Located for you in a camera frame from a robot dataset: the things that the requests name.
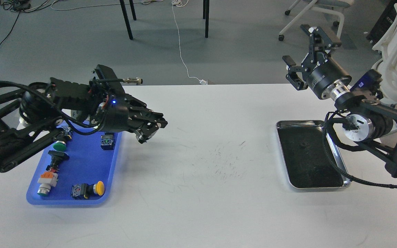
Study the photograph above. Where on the white office chair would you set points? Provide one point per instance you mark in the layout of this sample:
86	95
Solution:
315	13

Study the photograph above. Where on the silver metal tray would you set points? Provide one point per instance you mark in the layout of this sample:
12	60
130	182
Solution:
310	168

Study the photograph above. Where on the black table leg right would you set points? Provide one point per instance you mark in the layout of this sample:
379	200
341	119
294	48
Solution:
206	12

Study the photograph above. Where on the blue plastic tray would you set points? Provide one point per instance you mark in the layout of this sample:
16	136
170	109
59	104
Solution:
88	163

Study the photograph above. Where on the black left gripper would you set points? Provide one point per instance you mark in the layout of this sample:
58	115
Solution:
131	115

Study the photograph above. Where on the black table leg left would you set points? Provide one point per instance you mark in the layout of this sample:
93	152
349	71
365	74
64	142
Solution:
125	16

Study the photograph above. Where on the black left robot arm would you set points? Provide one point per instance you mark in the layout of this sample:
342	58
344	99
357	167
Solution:
30	115

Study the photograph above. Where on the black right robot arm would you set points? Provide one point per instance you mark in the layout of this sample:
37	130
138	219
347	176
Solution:
361	121

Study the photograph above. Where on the black selector switch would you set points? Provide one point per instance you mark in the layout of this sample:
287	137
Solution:
56	158

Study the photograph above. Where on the black table leg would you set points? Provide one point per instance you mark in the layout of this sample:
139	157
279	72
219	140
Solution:
125	16
206	12

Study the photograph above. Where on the orange white push button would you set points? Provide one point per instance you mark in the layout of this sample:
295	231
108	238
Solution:
47	180

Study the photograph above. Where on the green push button switch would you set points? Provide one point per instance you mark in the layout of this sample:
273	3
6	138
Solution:
61	140

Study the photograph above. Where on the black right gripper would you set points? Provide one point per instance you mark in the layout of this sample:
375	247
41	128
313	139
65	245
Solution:
318	71

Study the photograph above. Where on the yellow push button switch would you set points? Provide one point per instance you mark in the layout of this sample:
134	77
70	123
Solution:
85	191

